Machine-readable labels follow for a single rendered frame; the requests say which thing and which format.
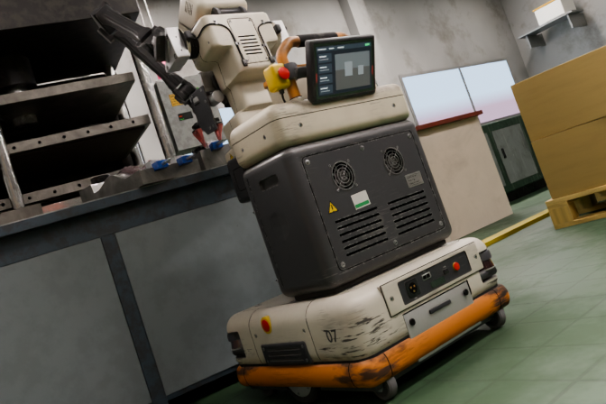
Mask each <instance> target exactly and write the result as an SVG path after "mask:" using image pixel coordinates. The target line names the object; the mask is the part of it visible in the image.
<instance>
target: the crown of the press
mask: <svg viewBox="0 0 606 404"><path fill-rule="evenodd" d="M103 1H106V2H107V3H108V4H109V5H110V6H111V8H112V9H113V10H114V11H118V12H119V13H120V14H121V15H123V16H131V18H132V21H134V22H136V20H137V17H138V15H139V13H140V9H139V6H138V4H137V1H136V0H0V96H1V95H6V94H12V93H16V92H22V91H26V90H32V89H36V88H37V87H38V86H37V84H42V83H47V82H52V81H58V80H63V79H68V78H77V77H83V76H88V75H94V74H98V73H104V71H103V67H104V66H106V65H112V66H113V69H114V70H116V68H117V66H118V63H119V61H120V59H121V57H122V55H123V52H124V48H125V46H124V45H123V44H122V43H120V42H119V41H116V40H114V41H113V42H112V43H110V42H108V41H107V40H106V39H105V38H104V37H103V36H102V35H101V34H99V32H98V31H97V30H98V29H99V27H98V26H97V24H96V22H95V21H94V19H93V18H92V16H91V15H90V14H91V13H92V12H93V11H94V10H95V9H96V8H98V6H99V5H100V4H101V3H102V2H103ZM13 124H14V129H15V130H17V131H21V130H27V129H31V128H33V127H35V126H37V125H38V124H39V122H38V119H37V116H36V115H21V116H18V117H16V118H15V119H14V120H13Z"/></svg>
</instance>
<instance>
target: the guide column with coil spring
mask: <svg viewBox="0 0 606 404"><path fill-rule="evenodd" d="M0 169H1V172H2V175H3V178H4V182H5V186H6V189H7V193H8V196H9V198H10V201H11V205H12V208H13V210H15V209H18V208H22V207H25V204H24V201H23V195H22V192H21V190H20V187H19V183H18V180H17V178H16V175H15V171H14V166H13V164H12V160H11V157H10V154H9V151H8V148H7V145H6V142H5V137H4V134H3V131H2V128H1V125H0Z"/></svg>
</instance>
